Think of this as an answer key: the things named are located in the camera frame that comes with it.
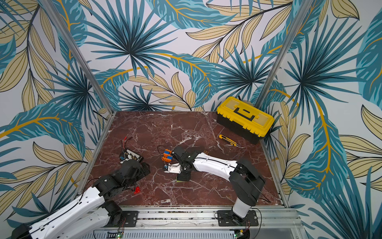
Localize red black board wires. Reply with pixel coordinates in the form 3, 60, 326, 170
120, 135, 133, 150

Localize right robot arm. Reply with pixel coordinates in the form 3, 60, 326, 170
166, 146, 266, 220

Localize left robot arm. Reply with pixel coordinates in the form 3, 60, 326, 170
11, 159, 150, 239

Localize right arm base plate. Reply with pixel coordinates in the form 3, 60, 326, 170
214, 210, 259, 227

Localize yellow utility knife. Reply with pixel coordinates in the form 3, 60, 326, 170
218, 134, 238, 146

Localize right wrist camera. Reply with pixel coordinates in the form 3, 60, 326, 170
163, 163, 181, 174

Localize right aluminium frame post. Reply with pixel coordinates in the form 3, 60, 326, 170
255, 1, 312, 109

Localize red 2x2 lego brick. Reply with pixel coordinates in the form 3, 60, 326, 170
134, 186, 141, 195

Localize aluminium front rail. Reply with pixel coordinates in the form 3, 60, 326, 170
44, 205, 308, 239

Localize black charging board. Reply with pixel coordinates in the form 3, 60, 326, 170
119, 149, 143, 163

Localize aluminium frame post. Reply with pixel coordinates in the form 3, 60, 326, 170
40, 0, 114, 115
255, 1, 312, 109

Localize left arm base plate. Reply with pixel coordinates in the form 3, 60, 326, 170
104, 211, 138, 228

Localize yellow black toolbox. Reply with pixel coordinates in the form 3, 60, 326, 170
217, 97, 275, 144

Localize left aluminium frame post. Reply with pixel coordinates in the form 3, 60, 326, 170
40, 0, 114, 115

